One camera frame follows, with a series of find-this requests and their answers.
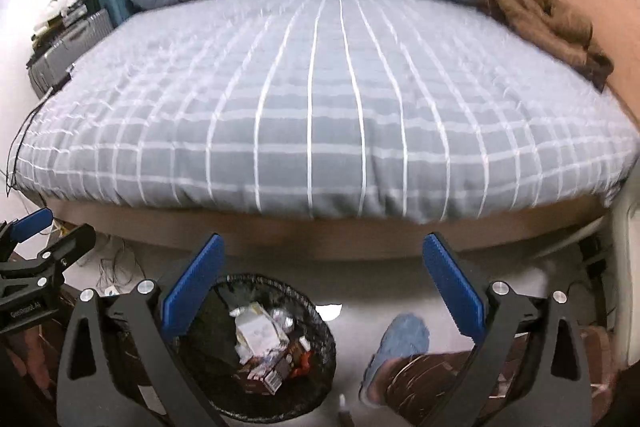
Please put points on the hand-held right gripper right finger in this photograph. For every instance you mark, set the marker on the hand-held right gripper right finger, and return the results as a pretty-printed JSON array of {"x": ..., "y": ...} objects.
[{"x": 455, "y": 292}]

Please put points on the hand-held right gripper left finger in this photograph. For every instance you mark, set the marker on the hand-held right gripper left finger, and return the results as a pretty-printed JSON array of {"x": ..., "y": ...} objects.
[{"x": 192, "y": 292}]

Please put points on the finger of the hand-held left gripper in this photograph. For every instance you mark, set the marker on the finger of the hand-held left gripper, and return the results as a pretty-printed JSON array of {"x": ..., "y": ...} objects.
[
  {"x": 70, "y": 244},
  {"x": 30, "y": 222}
]

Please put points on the black mesh trash bin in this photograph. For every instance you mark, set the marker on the black mesh trash bin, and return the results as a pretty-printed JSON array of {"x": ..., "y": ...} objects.
[{"x": 320, "y": 342}]

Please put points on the white power strip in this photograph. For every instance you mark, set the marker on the white power strip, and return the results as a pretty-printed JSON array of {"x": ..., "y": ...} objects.
[{"x": 110, "y": 291}]

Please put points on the blue slipper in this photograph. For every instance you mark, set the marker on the blue slipper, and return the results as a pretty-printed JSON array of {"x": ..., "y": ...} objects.
[{"x": 405, "y": 332}]

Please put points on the person's right leg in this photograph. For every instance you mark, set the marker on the person's right leg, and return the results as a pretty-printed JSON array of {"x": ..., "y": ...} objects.
[{"x": 425, "y": 382}]

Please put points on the white paper scrap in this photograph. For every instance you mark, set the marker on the white paper scrap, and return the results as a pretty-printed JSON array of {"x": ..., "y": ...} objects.
[{"x": 330, "y": 312}]

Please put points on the black charger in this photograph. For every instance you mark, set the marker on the black charger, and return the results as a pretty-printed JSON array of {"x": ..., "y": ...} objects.
[{"x": 62, "y": 77}]

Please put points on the small white bottle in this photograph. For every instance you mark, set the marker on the small white bottle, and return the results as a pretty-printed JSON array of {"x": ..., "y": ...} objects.
[{"x": 345, "y": 412}]

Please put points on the grey suitcase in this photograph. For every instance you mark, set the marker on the grey suitcase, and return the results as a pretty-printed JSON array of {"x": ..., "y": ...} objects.
[{"x": 75, "y": 42}]

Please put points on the white plastic bag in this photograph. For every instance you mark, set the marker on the white plastic bag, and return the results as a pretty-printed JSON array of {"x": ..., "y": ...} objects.
[{"x": 52, "y": 9}]

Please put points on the teal suitcase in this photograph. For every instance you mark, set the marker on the teal suitcase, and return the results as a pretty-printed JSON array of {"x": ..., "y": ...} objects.
[{"x": 115, "y": 2}]

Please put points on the brown fleece jacket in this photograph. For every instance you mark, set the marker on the brown fleece jacket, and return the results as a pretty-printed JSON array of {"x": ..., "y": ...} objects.
[{"x": 530, "y": 2}]

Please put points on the wooden headboard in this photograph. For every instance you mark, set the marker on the wooden headboard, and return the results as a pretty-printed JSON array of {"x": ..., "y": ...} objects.
[{"x": 600, "y": 7}]

